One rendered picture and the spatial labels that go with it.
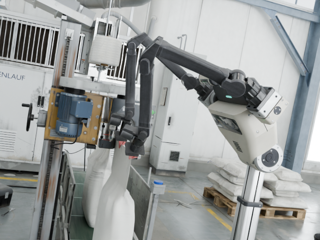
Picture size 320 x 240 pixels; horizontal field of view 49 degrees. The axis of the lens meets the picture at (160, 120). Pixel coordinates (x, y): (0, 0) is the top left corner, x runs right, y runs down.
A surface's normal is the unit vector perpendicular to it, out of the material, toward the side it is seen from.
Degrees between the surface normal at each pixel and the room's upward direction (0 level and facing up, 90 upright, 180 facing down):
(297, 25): 90
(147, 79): 128
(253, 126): 90
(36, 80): 90
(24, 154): 90
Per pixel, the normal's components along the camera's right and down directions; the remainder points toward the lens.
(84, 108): 0.66, 0.18
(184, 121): 0.30, 0.13
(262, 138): 0.47, 0.57
